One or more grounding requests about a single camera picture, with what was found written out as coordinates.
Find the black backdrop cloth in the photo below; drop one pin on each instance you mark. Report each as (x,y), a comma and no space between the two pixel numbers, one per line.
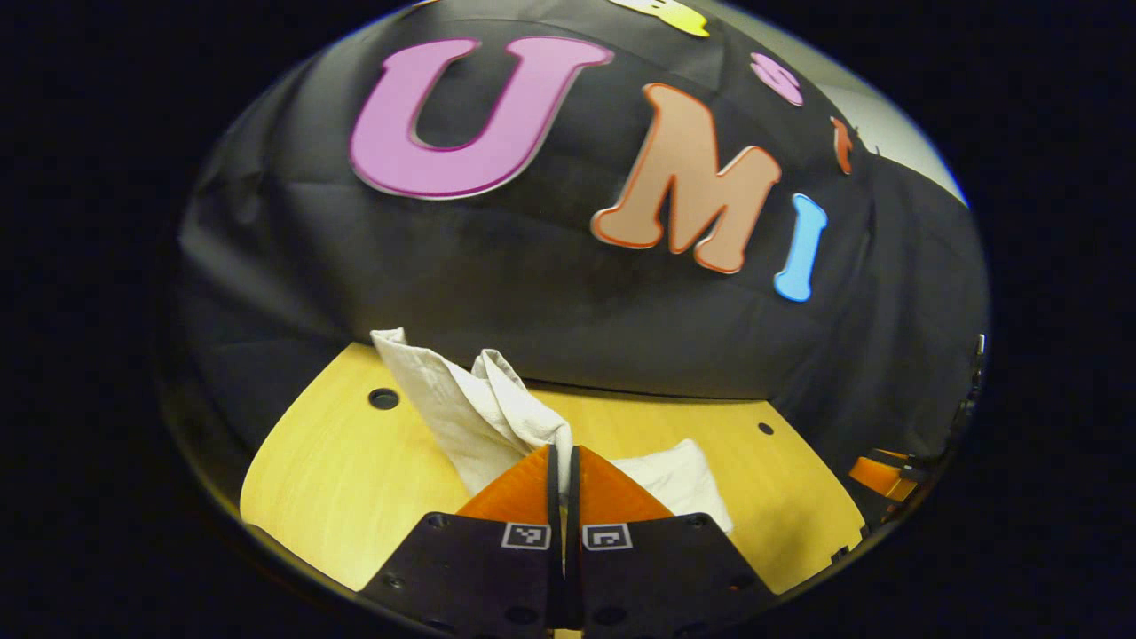
(497,293)

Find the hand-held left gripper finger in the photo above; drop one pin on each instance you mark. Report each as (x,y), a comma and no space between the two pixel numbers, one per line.
(555,550)
(574,550)

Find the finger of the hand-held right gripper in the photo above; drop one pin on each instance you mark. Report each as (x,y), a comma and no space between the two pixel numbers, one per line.
(879,477)

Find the cream white jeans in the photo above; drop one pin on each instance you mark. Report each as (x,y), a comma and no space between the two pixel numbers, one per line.
(470,417)

